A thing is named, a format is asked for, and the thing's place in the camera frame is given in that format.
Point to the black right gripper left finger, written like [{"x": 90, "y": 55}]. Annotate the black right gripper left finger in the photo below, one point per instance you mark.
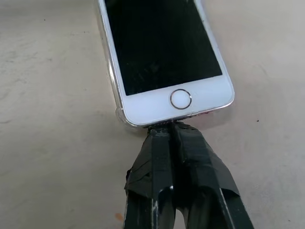
[{"x": 152, "y": 181}]

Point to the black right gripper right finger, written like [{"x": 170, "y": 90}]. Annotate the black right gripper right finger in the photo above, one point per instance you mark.
[{"x": 205, "y": 181}]

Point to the white smartphone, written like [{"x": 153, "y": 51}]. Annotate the white smartphone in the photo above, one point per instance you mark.
[{"x": 164, "y": 47}]

